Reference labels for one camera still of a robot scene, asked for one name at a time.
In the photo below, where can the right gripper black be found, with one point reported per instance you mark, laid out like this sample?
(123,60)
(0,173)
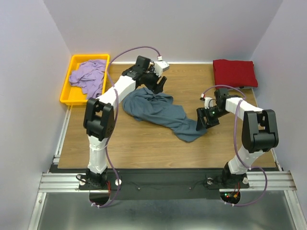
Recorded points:
(206,117)

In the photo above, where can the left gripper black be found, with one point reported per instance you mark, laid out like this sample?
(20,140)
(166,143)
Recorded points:
(156,81)

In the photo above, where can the blue-grey t-shirt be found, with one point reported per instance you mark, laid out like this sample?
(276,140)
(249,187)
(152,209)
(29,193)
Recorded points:
(159,109)

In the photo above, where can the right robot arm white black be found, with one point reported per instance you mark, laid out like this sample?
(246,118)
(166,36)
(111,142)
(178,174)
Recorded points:
(259,134)

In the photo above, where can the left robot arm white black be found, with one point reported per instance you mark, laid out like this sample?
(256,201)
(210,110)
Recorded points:
(101,116)

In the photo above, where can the white item under red shirt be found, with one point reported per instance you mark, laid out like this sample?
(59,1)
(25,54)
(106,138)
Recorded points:
(244,87)

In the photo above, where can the folded red t-shirt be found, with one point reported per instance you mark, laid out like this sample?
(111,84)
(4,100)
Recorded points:
(234,73)

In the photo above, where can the lilac t-shirt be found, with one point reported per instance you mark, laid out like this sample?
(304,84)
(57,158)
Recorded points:
(89,77)

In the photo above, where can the yellow plastic tray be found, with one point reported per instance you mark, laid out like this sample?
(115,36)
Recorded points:
(72,95)

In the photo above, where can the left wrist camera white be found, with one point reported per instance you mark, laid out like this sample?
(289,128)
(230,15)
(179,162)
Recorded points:
(160,67)

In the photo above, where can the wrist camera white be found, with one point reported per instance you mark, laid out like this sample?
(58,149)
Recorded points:
(208,101)
(160,67)

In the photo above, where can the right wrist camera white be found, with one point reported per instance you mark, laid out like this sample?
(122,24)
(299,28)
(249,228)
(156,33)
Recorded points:
(208,101)

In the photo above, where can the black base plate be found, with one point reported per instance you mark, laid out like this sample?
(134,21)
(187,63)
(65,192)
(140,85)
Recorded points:
(114,191)

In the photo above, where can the aluminium frame rail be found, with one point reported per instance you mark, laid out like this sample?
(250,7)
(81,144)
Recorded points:
(60,182)

